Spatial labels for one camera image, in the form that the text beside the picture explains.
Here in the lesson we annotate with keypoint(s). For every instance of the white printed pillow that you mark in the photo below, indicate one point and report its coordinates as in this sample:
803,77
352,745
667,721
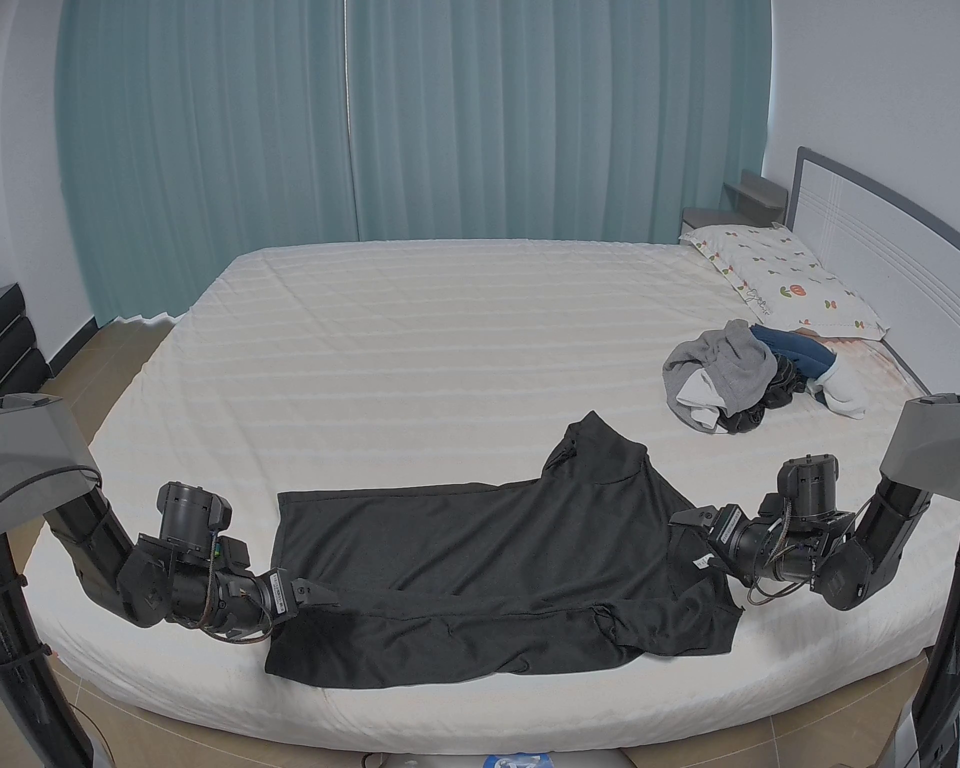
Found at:
784,277

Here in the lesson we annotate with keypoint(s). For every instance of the bed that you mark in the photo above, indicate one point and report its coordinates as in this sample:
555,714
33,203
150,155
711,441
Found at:
420,352

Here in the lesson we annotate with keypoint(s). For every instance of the blue-green curtain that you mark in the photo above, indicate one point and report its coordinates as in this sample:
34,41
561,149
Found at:
210,150
555,120

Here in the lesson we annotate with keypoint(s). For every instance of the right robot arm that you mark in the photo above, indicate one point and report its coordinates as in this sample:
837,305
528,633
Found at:
855,562

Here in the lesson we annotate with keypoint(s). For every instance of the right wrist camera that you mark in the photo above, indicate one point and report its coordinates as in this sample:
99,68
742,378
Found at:
772,505

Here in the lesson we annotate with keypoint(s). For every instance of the black T-shirt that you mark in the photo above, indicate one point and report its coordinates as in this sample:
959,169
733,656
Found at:
487,555

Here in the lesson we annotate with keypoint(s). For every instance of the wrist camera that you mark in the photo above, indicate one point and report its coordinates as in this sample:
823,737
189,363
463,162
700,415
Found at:
234,553
772,505

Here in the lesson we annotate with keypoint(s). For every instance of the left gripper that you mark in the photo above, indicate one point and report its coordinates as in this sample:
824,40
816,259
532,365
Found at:
283,596

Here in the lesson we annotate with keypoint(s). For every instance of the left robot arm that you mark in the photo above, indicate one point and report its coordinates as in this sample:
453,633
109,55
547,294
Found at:
97,540

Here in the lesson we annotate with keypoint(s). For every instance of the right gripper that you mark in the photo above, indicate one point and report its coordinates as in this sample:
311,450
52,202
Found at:
739,540

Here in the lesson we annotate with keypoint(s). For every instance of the pile of clothes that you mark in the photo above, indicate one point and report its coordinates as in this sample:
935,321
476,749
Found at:
735,371

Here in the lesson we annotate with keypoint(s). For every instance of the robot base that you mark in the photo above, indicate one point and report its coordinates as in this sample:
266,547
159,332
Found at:
465,761

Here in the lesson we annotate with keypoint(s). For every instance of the black chest of drawers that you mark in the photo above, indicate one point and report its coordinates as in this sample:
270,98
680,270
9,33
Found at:
19,330

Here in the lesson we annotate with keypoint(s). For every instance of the grey bedside table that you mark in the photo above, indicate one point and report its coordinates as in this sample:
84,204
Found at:
742,206

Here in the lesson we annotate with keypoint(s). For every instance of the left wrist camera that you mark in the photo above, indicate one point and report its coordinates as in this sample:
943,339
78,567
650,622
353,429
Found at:
234,553

